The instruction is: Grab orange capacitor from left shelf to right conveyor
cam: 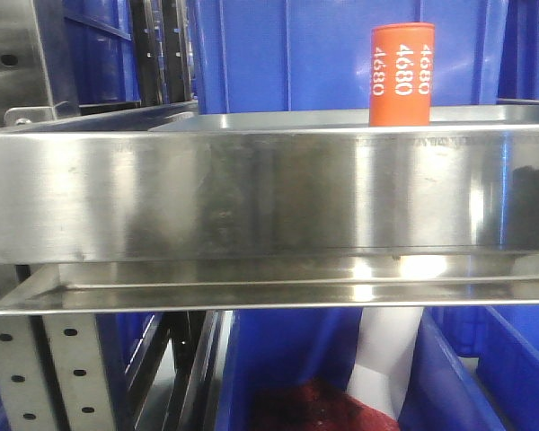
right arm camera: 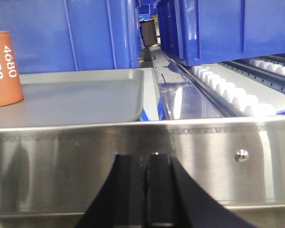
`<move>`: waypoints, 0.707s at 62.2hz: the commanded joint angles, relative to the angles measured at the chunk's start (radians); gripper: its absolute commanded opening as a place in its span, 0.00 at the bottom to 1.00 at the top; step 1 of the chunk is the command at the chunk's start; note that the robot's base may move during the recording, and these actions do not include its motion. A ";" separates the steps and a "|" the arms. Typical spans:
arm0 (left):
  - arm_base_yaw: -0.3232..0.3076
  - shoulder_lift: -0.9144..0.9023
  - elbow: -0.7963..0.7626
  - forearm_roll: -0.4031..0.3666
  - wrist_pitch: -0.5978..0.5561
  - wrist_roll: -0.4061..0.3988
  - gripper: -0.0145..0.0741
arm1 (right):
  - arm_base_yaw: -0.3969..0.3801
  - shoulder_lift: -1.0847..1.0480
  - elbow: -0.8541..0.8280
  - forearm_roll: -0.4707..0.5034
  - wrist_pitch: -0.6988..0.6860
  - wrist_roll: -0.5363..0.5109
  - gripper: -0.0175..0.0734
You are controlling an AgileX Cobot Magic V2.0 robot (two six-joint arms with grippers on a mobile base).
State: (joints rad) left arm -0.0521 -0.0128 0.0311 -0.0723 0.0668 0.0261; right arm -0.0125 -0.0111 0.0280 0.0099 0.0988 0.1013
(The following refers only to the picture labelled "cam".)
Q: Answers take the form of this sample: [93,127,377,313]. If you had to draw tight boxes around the orange cylindrical capacitor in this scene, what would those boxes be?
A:
[369,22,435,127]

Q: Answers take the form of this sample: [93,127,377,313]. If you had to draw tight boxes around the stainless steel shelf tray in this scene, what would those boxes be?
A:
[0,103,539,316]

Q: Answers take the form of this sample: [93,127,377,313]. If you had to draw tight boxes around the perforated metal shelf upright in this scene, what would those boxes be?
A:
[0,264,118,431]

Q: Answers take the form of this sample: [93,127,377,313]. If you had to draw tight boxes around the blue plastic bin lower centre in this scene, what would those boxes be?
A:
[214,308,504,430]

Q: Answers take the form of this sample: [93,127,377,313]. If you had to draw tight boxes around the blue plastic bin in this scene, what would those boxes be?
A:
[429,304,539,430]
[187,1,508,114]
[214,308,504,430]
[63,0,140,105]

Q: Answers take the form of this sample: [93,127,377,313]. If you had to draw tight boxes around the blue plastic bin upper centre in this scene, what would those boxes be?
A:
[187,1,508,114]

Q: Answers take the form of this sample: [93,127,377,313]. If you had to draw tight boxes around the white paper sheet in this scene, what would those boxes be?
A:
[347,307,424,419]

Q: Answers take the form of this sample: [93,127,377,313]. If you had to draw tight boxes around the dark red cloth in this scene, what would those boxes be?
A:
[248,379,400,430]

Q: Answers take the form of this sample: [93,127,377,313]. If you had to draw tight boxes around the blue plastic bin upper left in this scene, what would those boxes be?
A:
[63,0,140,105]

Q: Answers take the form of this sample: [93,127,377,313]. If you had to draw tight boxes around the blue plastic bin lower right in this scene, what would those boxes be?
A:
[429,304,539,430]

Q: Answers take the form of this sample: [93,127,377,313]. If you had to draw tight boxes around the black shelf rail frame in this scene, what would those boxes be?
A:
[128,0,192,107]

